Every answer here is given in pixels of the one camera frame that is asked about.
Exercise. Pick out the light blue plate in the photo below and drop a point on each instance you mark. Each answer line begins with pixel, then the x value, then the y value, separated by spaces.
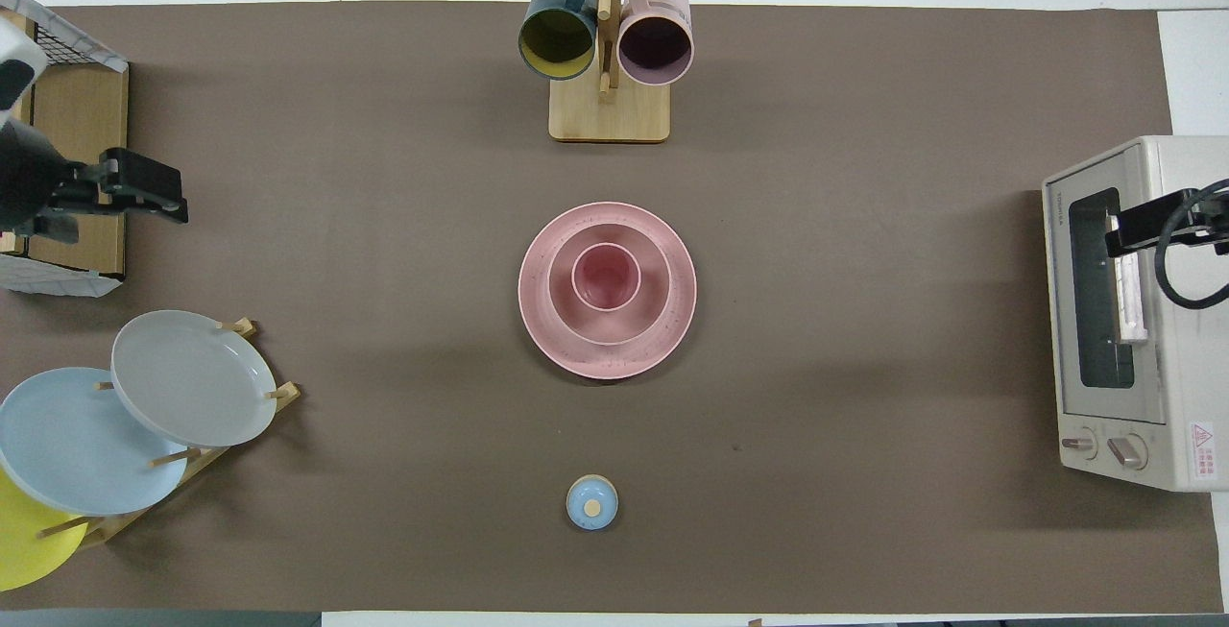
pixel 77 435

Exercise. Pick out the pink bowl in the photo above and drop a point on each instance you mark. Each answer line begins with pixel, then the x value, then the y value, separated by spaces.
pixel 658 293

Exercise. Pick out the yellow plate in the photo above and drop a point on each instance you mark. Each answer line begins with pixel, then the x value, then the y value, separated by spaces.
pixel 29 541

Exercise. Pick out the grey plate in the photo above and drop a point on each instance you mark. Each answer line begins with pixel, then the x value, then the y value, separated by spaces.
pixel 192 377

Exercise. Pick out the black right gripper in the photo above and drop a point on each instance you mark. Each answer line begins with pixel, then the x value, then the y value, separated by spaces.
pixel 1212 222

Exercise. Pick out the pale pink mug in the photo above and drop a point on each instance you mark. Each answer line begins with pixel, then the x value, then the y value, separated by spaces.
pixel 655 46

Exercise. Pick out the pink cup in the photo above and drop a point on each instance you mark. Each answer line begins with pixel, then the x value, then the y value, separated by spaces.
pixel 607 277

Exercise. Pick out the brown table mat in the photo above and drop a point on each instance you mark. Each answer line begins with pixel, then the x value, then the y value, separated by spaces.
pixel 864 224

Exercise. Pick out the cream toaster oven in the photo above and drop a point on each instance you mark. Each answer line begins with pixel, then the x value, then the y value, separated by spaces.
pixel 1191 339

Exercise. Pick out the wooden mug tree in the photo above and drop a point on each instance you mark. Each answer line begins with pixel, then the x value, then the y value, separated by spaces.
pixel 610 113

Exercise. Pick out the pink plate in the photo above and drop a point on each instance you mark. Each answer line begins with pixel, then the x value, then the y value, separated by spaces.
pixel 536 320

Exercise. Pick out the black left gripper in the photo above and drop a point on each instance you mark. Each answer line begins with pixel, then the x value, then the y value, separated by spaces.
pixel 38 185

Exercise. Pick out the wooden plate rack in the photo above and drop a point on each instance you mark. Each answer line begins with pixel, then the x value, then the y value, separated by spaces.
pixel 284 397

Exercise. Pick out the dark teal mug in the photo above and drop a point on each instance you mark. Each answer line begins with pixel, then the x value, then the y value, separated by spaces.
pixel 557 41

